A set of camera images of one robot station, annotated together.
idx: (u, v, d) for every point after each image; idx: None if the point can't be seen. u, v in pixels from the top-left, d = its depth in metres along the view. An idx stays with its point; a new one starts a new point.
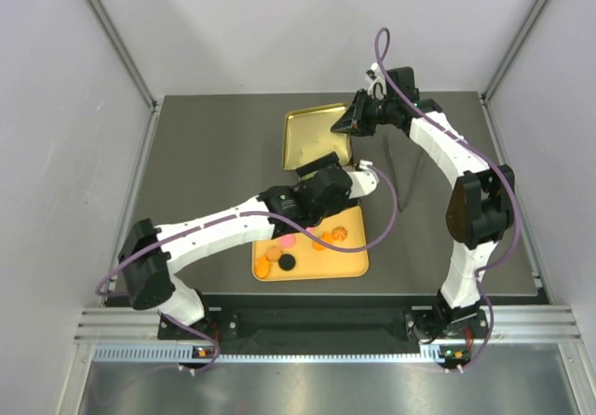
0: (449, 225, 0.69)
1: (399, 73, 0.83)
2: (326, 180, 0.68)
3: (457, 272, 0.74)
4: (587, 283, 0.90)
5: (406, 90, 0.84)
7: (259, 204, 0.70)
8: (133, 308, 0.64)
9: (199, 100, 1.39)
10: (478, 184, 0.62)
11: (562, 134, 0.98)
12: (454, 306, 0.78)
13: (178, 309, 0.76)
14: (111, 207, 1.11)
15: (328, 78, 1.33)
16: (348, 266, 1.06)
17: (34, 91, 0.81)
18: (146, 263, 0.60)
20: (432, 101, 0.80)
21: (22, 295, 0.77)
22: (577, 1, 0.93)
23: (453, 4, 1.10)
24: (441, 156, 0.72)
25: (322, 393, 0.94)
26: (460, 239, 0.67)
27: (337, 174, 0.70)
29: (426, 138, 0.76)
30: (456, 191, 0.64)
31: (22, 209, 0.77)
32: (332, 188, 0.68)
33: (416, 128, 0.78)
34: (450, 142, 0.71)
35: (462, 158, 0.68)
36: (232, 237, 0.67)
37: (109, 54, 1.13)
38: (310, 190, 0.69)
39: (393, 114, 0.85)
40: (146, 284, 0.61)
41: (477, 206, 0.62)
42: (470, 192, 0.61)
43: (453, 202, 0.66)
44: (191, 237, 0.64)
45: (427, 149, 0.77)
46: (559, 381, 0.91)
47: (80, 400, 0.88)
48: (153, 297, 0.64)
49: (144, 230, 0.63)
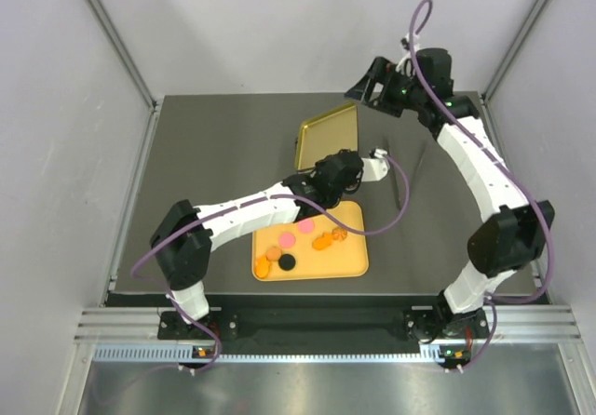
0: (469, 249, 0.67)
1: (434, 61, 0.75)
2: (337, 162, 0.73)
3: (467, 287, 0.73)
4: (587, 283, 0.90)
5: (440, 83, 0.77)
7: (285, 188, 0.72)
8: (170, 287, 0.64)
9: (198, 100, 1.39)
10: (512, 224, 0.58)
11: (562, 134, 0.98)
12: (458, 311, 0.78)
13: (190, 302, 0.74)
14: (111, 207, 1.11)
15: (329, 77, 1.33)
16: (348, 267, 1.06)
17: (34, 91, 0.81)
18: (190, 239, 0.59)
20: (467, 101, 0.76)
21: (22, 295, 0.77)
22: (577, 1, 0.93)
23: (453, 3, 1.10)
24: (473, 177, 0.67)
25: (322, 393, 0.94)
26: (480, 269, 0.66)
27: (349, 157, 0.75)
29: (459, 151, 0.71)
30: (488, 226, 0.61)
31: (22, 208, 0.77)
32: (344, 172, 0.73)
33: (449, 137, 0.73)
34: (488, 164, 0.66)
35: (499, 186, 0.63)
36: (264, 220, 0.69)
37: (109, 54, 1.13)
38: (322, 175, 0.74)
39: (421, 108, 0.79)
40: (190, 260, 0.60)
41: (507, 245, 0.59)
42: (503, 234, 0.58)
43: (479, 232, 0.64)
44: (229, 216, 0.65)
45: (459, 162, 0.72)
46: (559, 381, 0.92)
47: (80, 400, 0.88)
48: (191, 274, 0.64)
49: (183, 209, 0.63)
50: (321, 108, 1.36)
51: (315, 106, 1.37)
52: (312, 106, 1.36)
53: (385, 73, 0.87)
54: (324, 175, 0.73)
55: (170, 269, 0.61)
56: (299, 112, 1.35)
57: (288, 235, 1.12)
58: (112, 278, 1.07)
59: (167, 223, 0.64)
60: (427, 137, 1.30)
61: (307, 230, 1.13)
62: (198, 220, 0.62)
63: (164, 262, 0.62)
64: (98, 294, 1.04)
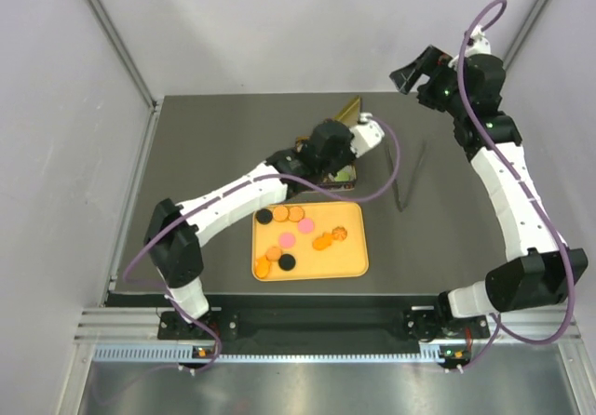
0: (487, 284, 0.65)
1: (486, 75, 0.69)
2: (322, 132, 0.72)
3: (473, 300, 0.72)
4: (587, 284, 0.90)
5: (484, 99, 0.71)
7: (269, 168, 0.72)
8: (170, 287, 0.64)
9: (198, 100, 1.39)
10: (538, 269, 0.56)
11: (562, 134, 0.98)
12: (460, 315, 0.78)
13: (190, 301, 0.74)
14: (111, 207, 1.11)
15: (329, 77, 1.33)
16: (348, 267, 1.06)
17: (34, 91, 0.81)
18: (176, 237, 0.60)
20: (508, 126, 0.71)
21: (22, 295, 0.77)
22: (577, 1, 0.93)
23: (453, 4, 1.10)
24: (505, 211, 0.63)
25: (322, 393, 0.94)
26: (495, 303, 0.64)
27: (336, 125, 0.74)
29: (492, 178, 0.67)
30: (510, 265, 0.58)
31: (22, 208, 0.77)
32: (331, 142, 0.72)
33: (484, 161, 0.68)
34: (521, 198, 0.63)
35: (531, 225, 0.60)
36: (253, 202, 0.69)
37: (109, 54, 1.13)
38: (309, 146, 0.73)
39: (457, 120, 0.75)
40: (181, 258, 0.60)
41: (528, 288, 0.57)
42: (527, 279, 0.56)
43: (501, 269, 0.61)
44: (213, 207, 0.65)
45: (490, 189, 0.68)
46: (559, 381, 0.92)
47: (80, 400, 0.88)
48: (187, 272, 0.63)
49: (167, 208, 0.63)
50: (321, 108, 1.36)
51: (315, 106, 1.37)
52: (311, 106, 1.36)
53: (435, 67, 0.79)
54: (311, 147, 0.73)
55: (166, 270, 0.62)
56: (299, 112, 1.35)
57: (288, 235, 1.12)
58: (112, 278, 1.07)
59: (153, 226, 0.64)
60: (427, 138, 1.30)
61: (307, 230, 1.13)
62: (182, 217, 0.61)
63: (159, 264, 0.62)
64: (98, 294, 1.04)
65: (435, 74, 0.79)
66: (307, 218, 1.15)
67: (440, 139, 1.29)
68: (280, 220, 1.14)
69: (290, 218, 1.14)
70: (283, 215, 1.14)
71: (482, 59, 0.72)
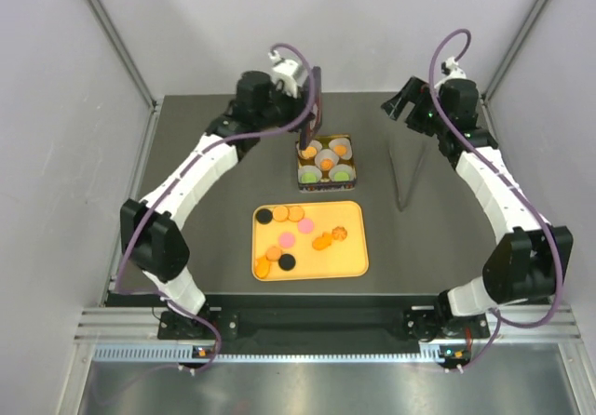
0: (484, 277, 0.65)
1: (462, 94, 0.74)
2: (244, 85, 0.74)
3: (472, 298, 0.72)
4: (587, 284, 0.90)
5: (463, 114, 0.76)
7: (211, 137, 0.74)
8: (165, 282, 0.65)
9: (198, 100, 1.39)
10: (527, 245, 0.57)
11: (562, 134, 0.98)
12: (459, 314, 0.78)
13: (186, 296, 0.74)
14: (111, 207, 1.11)
15: (329, 77, 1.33)
16: (348, 267, 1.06)
17: (34, 91, 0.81)
18: (154, 229, 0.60)
20: (487, 135, 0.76)
21: (22, 295, 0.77)
22: (577, 1, 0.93)
23: (453, 4, 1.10)
24: (489, 201, 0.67)
25: (322, 393, 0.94)
26: (494, 296, 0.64)
27: (253, 74, 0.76)
29: (476, 176, 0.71)
30: (500, 247, 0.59)
31: (22, 208, 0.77)
32: (259, 89, 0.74)
33: (466, 163, 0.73)
34: (502, 188, 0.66)
35: (513, 208, 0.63)
36: (210, 173, 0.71)
37: (109, 54, 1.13)
38: (239, 100, 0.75)
39: (442, 136, 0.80)
40: (164, 243, 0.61)
41: (521, 268, 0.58)
42: (519, 256, 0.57)
43: (493, 256, 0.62)
44: (177, 190, 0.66)
45: (475, 188, 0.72)
46: (559, 381, 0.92)
47: (80, 400, 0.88)
48: (173, 260, 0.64)
49: (133, 207, 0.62)
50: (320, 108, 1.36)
51: None
52: None
53: (417, 93, 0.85)
54: (241, 101, 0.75)
55: (153, 263, 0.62)
56: None
57: (288, 235, 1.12)
58: (112, 278, 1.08)
59: (126, 230, 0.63)
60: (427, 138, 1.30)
61: (308, 230, 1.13)
62: (151, 208, 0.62)
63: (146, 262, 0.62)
64: (98, 294, 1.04)
65: (419, 101, 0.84)
66: (307, 217, 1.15)
67: None
68: (279, 220, 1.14)
69: (290, 218, 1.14)
70: (283, 215, 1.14)
71: (459, 81, 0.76)
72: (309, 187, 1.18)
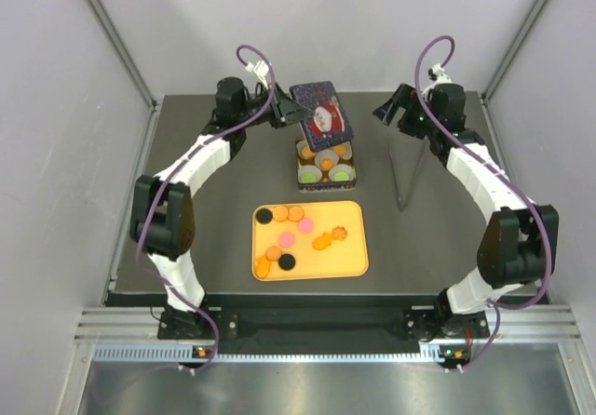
0: (479, 262, 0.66)
1: (451, 98, 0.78)
2: (222, 95, 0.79)
3: (471, 292, 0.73)
4: (587, 284, 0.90)
5: (453, 116, 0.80)
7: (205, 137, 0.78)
8: (179, 255, 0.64)
9: (198, 100, 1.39)
10: (515, 222, 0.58)
11: (562, 134, 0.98)
12: (458, 313, 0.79)
13: (189, 284, 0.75)
14: (111, 207, 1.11)
15: (328, 77, 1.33)
16: (348, 267, 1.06)
17: (34, 92, 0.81)
18: (170, 195, 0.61)
20: (475, 135, 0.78)
21: (23, 295, 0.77)
22: (577, 2, 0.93)
23: (453, 4, 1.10)
24: (478, 188, 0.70)
25: (322, 393, 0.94)
26: (488, 280, 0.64)
27: (226, 83, 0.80)
29: (465, 168, 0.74)
30: (491, 226, 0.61)
31: (22, 209, 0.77)
32: (236, 94, 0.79)
33: (454, 158, 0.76)
34: (489, 175, 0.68)
35: (501, 192, 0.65)
36: (211, 160, 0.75)
37: (109, 54, 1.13)
38: (220, 108, 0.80)
39: (433, 138, 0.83)
40: (182, 207, 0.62)
41: (511, 246, 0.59)
42: (507, 233, 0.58)
43: (486, 239, 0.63)
44: (187, 167, 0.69)
45: (466, 180, 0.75)
46: (559, 381, 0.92)
47: (80, 400, 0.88)
48: (186, 232, 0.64)
49: (145, 181, 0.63)
50: None
51: None
52: None
53: (408, 99, 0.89)
54: (222, 107, 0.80)
55: (169, 235, 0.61)
56: None
57: (288, 235, 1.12)
58: (112, 278, 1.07)
59: (138, 206, 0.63)
60: None
61: (307, 230, 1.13)
62: (166, 180, 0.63)
63: (160, 236, 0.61)
64: (98, 294, 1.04)
65: (409, 107, 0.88)
66: (307, 217, 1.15)
67: None
68: (279, 220, 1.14)
69: (290, 218, 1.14)
70: (283, 215, 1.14)
71: (450, 85, 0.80)
72: (309, 187, 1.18)
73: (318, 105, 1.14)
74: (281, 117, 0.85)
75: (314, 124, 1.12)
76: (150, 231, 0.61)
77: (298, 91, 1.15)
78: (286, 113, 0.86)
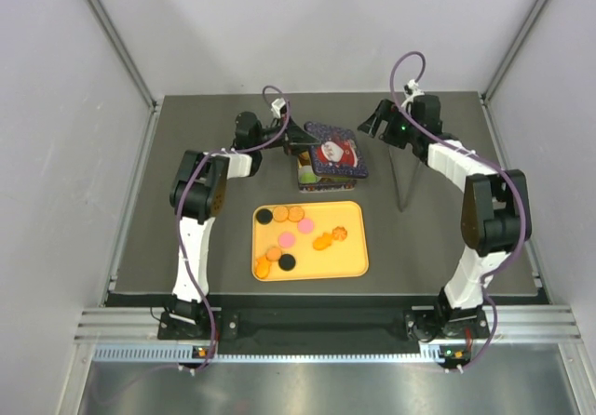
0: (463, 234, 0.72)
1: (426, 105, 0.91)
2: (241, 129, 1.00)
3: (463, 275, 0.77)
4: (587, 284, 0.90)
5: (430, 123, 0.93)
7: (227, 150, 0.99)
8: (210, 214, 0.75)
9: (198, 100, 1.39)
10: (487, 184, 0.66)
11: (562, 135, 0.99)
12: (457, 306, 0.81)
13: (200, 262, 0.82)
14: (111, 207, 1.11)
15: (329, 77, 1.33)
16: (348, 267, 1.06)
17: (33, 92, 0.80)
18: (216, 164, 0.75)
20: (450, 136, 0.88)
21: (23, 296, 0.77)
22: (577, 2, 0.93)
23: (453, 5, 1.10)
24: (455, 172, 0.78)
25: (323, 393, 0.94)
26: (473, 247, 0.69)
27: (245, 117, 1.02)
29: (443, 159, 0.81)
30: (467, 191, 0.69)
31: (23, 209, 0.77)
32: (251, 127, 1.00)
33: (433, 153, 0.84)
34: (463, 157, 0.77)
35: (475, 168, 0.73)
36: (236, 167, 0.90)
37: (109, 54, 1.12)
38: (238, 139, 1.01)
39: (414, 141, 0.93)
40: (221, 180, 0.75)
41: (487, 206, 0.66)
42: (480, 191, 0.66)
43: (467, 207, 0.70)
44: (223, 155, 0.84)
45: (444, 171, 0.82)
46: (559, 381, 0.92)
47: (80, 400, 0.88)
48: (218, 201, 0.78)
49: (194, 154, 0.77)
50: (320, 109, 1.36)
51: (315, 106, 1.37)
52: (311, 106, 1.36)
53: (389, 113, 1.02)
54: (239, 139, 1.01)
55: (204, 200, 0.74)
56: (299, 112, 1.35)
57: (288, 235, 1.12)
58: (112, 278, 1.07)
59: (185, 169, 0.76)
60: None
61: (308, 230, 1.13)
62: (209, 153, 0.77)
63: (196, 200, 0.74)
64: (98, 294, 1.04)
65: (391, 119, 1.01)
66: (307, 217, 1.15)
67: None
68: (279, 220, 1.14)
69: (290, 218, 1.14)
70: (283, 215, 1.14)
71: (426, 94, 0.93)
72: (309, 186, 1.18)
73: (330, 140, 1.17)
74: (288, 142, 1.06)
75: (322, 152, 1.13)
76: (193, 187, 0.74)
77: (313, 127, 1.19)
78: (292, 141, 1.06)
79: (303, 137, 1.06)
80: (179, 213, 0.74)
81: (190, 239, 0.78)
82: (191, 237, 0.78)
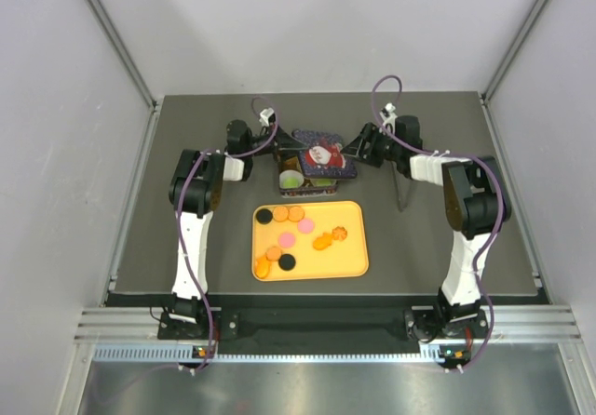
0: (449, 220, 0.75)
1: (407, 127, 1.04)
2: (234, 140, 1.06)
3: (457, 266, 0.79)
4: (587, 285, 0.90)
5: (412, 141, 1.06)
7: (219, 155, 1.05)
8: (210, 207, 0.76)
9: (198, 100, 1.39)
10: (462, 168, 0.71)
11: (562, 134, 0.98)
12: (455, 302, 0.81)
13: (199, 257, 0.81)
14: (111, 207, 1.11)
15: (327, 78, 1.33)
16: (348, 267, 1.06)
17: (33, 92, 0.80)
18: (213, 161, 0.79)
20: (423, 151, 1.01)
21: (23, 296, 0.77)
22: (578, 1, 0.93)
23: (453, 5, 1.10)
24: (435, 171, 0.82)
25: (322, 392, 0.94)
26: (459, 230, 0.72)
27: (234, 126, 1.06)
29: (422, 163, 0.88)
30: (445, 178, 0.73)
31: (23, 209, 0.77)
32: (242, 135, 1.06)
33: (414, 164, 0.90)
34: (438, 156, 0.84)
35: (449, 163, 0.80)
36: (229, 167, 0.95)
37: (109, 53, 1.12)
38: (230, 145, 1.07)
39: (398, 159, 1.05)
40: (218, 175, 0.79)
41: (464, 187, 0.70)
42: (455, 174, 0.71)
43: (447, 194, 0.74)
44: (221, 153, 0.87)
45: (426, 178, 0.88)
46: (559, 381, 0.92)
47: (80, 400, 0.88)
48: (216, 196, 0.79)
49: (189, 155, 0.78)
50: (319, 109, 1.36)
51: (314, 106, 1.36)
52: (311, 106, 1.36)
53: (372, 135, 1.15)
54: (231, 145, 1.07)
55: (203, 194, 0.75)
56: (298, 112, 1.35)
57: (288, 235, 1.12)
58: (112, 278, 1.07)
59: (182, 167, 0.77)
60: (427, 138, 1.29)
61: (308, 230, 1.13)
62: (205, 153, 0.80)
63: (196, 195, 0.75)
64: (98, 294, 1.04)
65: (373, 142, 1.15)
66: (307, 217, 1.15)
67: (439, 139, 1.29)
68: (279, 220, 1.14)
69: (290, 218, 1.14)
70: (283, 215, 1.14)
71: (406, 116, 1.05)
72: (291, 192, 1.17)
73: (317, 144, 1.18)
74: (278, 148, 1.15)
75: (309, 155, 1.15)
76: (190, 181, 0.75)
77: (301, 134, 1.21)
78: (282, 146, 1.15)
79: (291, 141, 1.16)
80: (178, 209, 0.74)
81: (189, 234, 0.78)
82: (190, 233, 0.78)
